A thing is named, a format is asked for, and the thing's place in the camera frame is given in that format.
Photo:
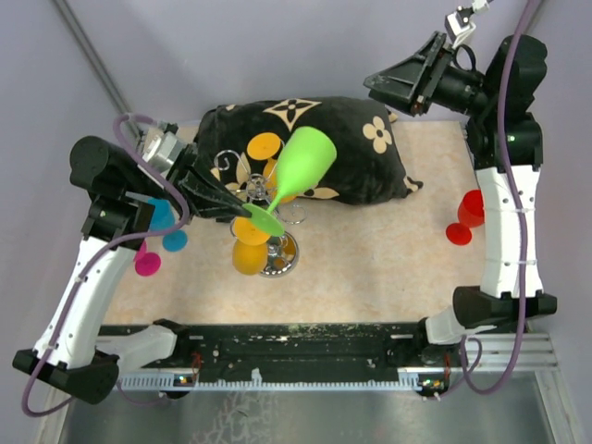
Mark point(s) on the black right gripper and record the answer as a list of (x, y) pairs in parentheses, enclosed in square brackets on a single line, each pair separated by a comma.
[(409, 86)]

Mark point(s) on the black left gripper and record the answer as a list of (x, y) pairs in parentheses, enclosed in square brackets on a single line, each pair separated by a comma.
[(191, 179)]

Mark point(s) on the blue plastic wine glass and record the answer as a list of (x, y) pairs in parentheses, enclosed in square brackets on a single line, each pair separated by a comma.
[(163, 218)]

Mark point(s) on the orange plastic wine glass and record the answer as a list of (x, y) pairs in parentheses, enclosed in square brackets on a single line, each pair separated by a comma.
[(249, 253), (265, 147)]

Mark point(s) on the magenta plastic wine glass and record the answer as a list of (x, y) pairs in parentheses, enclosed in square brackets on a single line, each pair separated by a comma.
[(146, 263)]

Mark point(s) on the green plastic wine glass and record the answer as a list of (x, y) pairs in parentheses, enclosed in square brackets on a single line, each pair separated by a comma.
[(302, 163)]

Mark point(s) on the red plastic wine glass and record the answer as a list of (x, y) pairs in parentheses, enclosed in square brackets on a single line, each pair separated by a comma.
[(470, 214)]

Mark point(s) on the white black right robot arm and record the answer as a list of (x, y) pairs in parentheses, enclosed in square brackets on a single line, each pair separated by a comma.
[(506, 143)]

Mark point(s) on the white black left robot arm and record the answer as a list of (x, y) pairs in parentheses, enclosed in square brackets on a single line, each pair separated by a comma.
[(66, 356)]

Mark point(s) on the black floral plush pillow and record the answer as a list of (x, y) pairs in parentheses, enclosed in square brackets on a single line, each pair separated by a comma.
[(368, 168)]

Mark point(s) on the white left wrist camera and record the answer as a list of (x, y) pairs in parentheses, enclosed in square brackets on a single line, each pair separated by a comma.
[(162, 147)]

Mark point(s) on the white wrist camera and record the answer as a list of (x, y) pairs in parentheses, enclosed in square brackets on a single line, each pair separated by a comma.
[(162, 147), (459, 24)]

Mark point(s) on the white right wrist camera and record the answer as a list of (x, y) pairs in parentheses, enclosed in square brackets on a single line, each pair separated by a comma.
[(459, 24)]

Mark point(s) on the chrome wire wine glass rack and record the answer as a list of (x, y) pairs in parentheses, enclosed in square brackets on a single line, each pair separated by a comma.
[(249, 187)]

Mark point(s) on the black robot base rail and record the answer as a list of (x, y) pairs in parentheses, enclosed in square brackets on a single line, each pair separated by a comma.
[(306, 356)]

